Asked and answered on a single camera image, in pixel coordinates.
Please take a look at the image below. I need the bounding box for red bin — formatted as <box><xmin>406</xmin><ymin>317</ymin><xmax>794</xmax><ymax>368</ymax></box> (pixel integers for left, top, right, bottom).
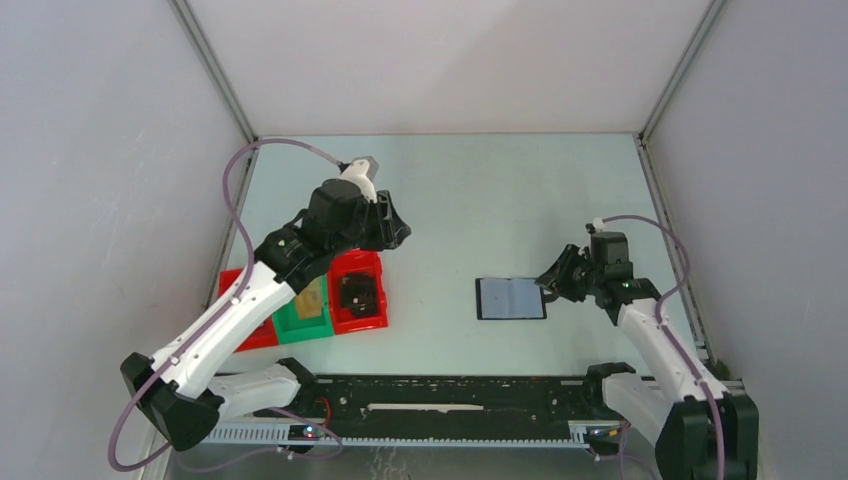
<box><xmin>217</xmin><ymin>266</ymin><xmax>280</xmax><ymax>354</ymax></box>
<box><xmin>327</xmin><ymin>250</ymin><xmax>389</xmax><ymax>335</ymax></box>

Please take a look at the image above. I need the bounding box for grey cable duct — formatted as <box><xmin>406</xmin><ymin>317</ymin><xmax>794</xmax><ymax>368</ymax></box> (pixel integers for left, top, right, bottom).
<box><xmin>201</xmin><ymin>422</ymin><xmax>589</xmax><ymax>449</ymax></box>

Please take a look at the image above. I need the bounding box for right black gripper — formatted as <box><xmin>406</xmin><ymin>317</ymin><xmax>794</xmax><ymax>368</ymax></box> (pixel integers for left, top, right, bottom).
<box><xmin>533</xmin><ymin>243</ymin><xmax>603</xmax><ymax>303</ymax></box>

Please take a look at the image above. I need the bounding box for black leather card holder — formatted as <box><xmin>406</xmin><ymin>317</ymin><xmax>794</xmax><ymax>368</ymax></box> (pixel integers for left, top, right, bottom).
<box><xmin>475</xmin><ymin>277</ymin><xmax>547</xmax><ymax>321</ymax></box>

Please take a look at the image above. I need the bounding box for green bin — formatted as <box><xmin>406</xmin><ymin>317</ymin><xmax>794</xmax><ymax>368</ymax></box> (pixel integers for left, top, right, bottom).
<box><xmin>272</xmin><ymin>276</ymin><xmax>334</xmax><ymax>344</ymax></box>

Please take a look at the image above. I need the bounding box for left red bin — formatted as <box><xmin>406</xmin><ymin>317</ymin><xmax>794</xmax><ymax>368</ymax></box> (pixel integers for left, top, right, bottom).
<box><xmin>217</xmin><ymin>266</ymin><xmax>280</xmax><ymax>354</ymax></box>

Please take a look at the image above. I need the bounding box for black item in red bin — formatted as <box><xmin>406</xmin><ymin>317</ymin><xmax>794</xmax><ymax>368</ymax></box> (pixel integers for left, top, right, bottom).
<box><xmin>340</xmin><ymin>272</ymin><xmax>380</xmax><ymax>319</ymax></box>

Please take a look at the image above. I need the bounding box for orange credit card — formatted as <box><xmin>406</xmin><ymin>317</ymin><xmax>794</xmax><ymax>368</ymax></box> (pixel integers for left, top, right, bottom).
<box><xmin>294</xmin><ymin>278</ymin><xmax>324</xmax><ymax>320</ymax></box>

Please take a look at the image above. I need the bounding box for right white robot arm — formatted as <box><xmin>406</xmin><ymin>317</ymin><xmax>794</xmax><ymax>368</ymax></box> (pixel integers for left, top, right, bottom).
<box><xmin>535</xmin><ymin>231</ymin><xmax>759</xmax><ymax>479</ymax></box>

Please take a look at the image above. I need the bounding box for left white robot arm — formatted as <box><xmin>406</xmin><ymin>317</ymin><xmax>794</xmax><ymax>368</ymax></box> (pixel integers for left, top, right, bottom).
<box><xmin>120</xmin><ymin>179</ymin><xmax>411</xmax><ymax>451</ymax></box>

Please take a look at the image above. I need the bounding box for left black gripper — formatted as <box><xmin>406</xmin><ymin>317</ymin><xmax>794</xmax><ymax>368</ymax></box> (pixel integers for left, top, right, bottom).
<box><xmin>329</xmin><ymin>190</ymin><xmax>411</xmax><ymax>258</ymax></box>

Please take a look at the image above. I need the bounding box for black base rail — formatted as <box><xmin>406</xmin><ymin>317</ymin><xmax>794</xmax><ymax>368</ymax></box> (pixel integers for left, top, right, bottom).
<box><xmin>287</xmin><ymin>374</ymin><xmax>622</xmax><ymax>440</ymax></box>

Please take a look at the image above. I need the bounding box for right red bin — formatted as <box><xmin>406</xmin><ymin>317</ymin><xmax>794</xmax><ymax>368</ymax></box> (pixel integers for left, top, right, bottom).
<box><xmin>327</xmin><ymin>250</ymin><xmax>389</xmax><ymax>335</ymax></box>

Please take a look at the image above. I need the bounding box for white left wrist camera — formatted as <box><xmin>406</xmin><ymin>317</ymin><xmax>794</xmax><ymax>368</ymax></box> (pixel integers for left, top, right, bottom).
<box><xmin>339</xmin><ymin>156</ymin><xmax>379</xmax><ymax>203</ymax></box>

